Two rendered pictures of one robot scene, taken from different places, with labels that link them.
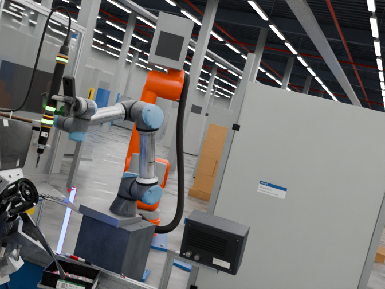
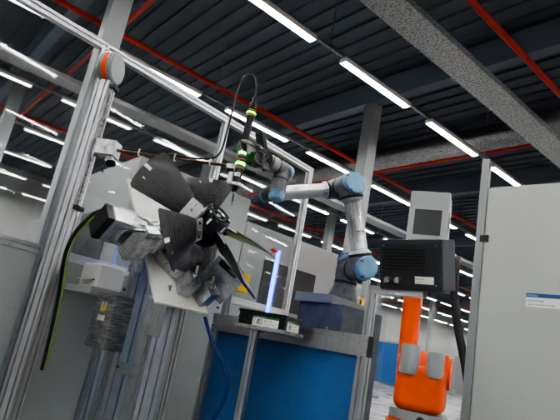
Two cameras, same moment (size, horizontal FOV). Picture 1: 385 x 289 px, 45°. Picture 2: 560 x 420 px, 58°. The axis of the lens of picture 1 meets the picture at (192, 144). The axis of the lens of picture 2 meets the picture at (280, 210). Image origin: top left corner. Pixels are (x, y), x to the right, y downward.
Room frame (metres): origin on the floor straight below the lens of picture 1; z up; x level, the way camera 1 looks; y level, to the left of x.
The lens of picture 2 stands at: (0.07, -0.63, 0.76)
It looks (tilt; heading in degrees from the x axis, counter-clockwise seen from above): 15 degrees up; 29
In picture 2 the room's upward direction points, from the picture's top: 11 degrees clockwise
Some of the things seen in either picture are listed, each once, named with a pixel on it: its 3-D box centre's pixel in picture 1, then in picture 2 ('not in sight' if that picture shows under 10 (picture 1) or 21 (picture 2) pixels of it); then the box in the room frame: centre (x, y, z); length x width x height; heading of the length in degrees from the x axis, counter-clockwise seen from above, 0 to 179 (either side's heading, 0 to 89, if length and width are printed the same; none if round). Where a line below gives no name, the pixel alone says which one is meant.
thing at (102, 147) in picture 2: not in sight; (107, 148); (1.62, 1.16, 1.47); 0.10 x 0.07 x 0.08; 110
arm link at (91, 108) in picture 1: (85, 108); (282, 170); (2.09, 0.51, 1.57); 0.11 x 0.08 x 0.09; 165
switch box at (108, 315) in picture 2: not in sight; (109, 322); (1.70, 0.96, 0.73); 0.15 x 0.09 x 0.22; 75
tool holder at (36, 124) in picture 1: (41, 134); (235, 176); (1.83, 0.58, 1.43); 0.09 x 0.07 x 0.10; 110
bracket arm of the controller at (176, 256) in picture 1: (192, 261); (396, 291); (2.01, -0.13, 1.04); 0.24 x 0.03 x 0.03; 75
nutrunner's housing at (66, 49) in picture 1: (53, 96); (244, 143); (1.83, 0.57, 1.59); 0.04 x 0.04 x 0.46
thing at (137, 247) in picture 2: not in sight; (138, 244); (1.52, 0.73, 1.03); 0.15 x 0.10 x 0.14; 75
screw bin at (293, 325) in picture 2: (71, 278); (270, 322); (1.97, 0.36, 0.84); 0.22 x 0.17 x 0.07; 90
